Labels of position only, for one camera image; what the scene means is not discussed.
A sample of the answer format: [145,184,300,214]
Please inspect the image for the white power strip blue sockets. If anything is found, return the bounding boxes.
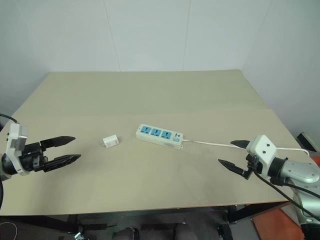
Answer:
[135,123,185,151]

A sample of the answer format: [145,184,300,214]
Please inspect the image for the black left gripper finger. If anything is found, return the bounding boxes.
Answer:
[43,154,82,174]
[39,135,76,149]

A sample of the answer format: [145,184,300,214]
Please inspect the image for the white plug adapter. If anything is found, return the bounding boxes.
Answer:
[100,134,120,149]

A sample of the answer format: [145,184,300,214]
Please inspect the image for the white power strip cord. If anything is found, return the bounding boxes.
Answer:
[181,138,311,158]

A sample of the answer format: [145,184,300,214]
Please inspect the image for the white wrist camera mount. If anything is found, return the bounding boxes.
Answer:
[4,122,29,177]
[245,134,277,176]

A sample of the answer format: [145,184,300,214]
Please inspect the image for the orange floor mat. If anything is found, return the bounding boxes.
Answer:
[250,204,305,240]

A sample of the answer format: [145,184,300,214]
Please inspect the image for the black table frame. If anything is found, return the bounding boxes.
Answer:
[0,199,297,240]

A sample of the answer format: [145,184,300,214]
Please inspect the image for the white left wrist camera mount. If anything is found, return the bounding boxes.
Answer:
[4,122,29,177]

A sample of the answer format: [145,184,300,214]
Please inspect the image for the thin white floor cable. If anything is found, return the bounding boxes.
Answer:
[0,220,19,240]

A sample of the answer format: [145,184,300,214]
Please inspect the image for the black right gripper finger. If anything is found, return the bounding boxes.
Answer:
[230,139,251,151]
[217,158,252,181]

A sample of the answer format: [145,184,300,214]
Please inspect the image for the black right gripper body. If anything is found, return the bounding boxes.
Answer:
[245,153,261,174]

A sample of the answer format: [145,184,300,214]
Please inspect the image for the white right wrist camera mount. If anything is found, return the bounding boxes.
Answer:
[245,134,277,176]

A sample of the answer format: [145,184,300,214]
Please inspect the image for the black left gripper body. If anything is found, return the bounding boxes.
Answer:
[17,141,49,174]

